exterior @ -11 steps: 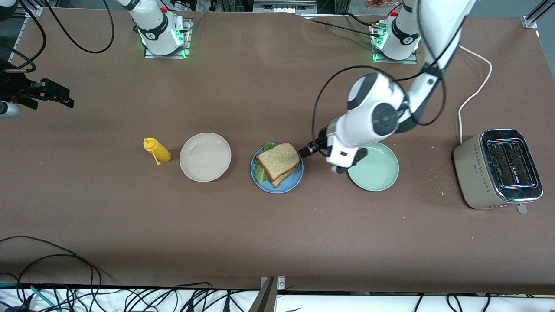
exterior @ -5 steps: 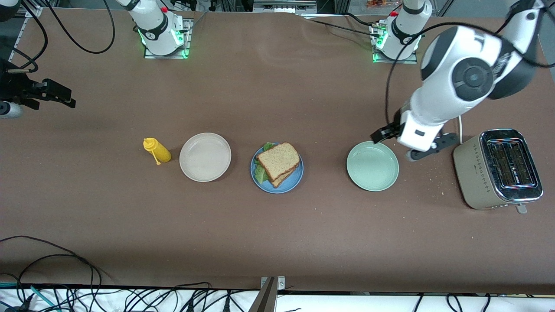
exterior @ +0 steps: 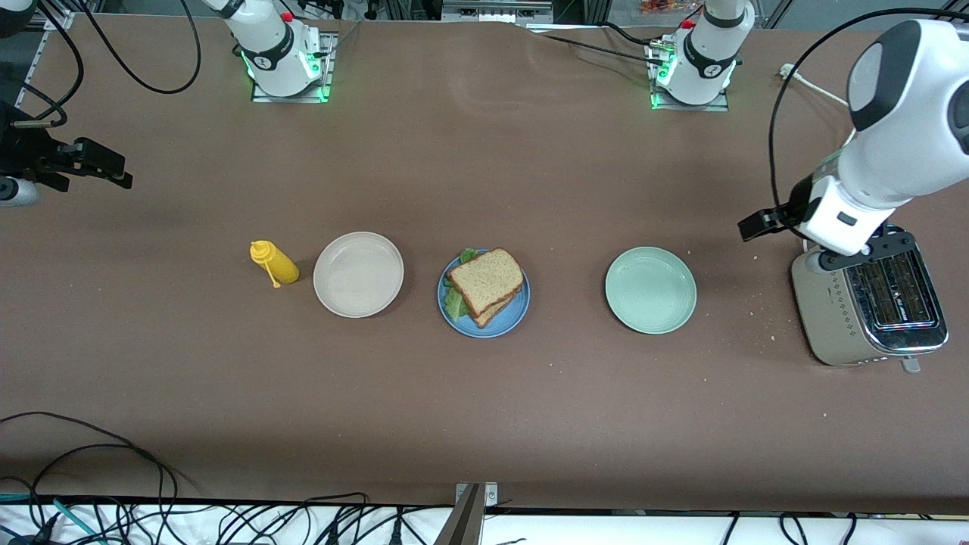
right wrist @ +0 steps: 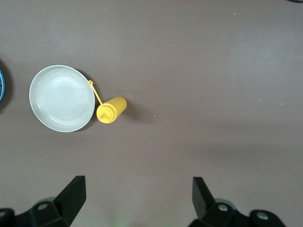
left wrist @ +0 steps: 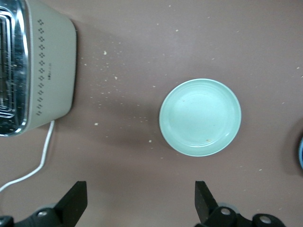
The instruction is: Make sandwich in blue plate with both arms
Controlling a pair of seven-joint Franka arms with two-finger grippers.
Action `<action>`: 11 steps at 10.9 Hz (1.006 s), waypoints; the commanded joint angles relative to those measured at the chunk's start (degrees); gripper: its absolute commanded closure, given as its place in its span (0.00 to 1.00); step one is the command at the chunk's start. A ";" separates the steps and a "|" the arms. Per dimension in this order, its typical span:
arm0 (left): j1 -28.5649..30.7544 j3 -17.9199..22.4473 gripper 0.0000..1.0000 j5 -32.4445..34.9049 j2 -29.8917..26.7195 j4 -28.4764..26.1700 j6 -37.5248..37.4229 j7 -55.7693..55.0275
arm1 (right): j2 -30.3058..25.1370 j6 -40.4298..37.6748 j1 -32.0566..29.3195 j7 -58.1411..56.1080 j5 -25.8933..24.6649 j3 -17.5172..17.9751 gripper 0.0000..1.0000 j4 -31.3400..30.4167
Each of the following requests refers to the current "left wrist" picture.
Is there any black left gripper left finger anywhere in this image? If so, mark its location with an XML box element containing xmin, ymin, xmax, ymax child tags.
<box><xmin>0</xmin><ymin>181</ymin><xmax>88</xmax><ymax>227</ymax></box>

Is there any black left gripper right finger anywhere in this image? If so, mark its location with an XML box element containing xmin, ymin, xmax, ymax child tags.
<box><xmin>194</xmin><ymin>181</ymin><xmax>287</xmax><ymax>227</ymax></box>

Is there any pale green round plate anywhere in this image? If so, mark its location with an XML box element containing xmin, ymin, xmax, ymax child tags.
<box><xmin>159</xmin><ymin>78</ymin><xmax>242</xmax><ymax>157</ymax></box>

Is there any blue round plate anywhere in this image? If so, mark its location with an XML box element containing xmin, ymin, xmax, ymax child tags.
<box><xmin>298</xmin><ymin>137</ymin><xmax>303</xmax><ymax>171</ymax></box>

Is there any brown table cover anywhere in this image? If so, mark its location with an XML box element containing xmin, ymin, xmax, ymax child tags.
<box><xmin>0</xmin><ymin>0</ymin><xmax>303</xmax><ymax>227</ymax></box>

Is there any beige two-slot toaster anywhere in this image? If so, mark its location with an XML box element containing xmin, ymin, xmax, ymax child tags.
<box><xmin>0</xmin><ymin>0</ymin><xmax>78</xmax><ymax>138</ymax></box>

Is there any white toaster power cable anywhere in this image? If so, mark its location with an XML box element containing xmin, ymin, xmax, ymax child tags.
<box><xmin>0</xmin><ymin>120</ymin><xmax>56</xmax><ymax>193</ymax></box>

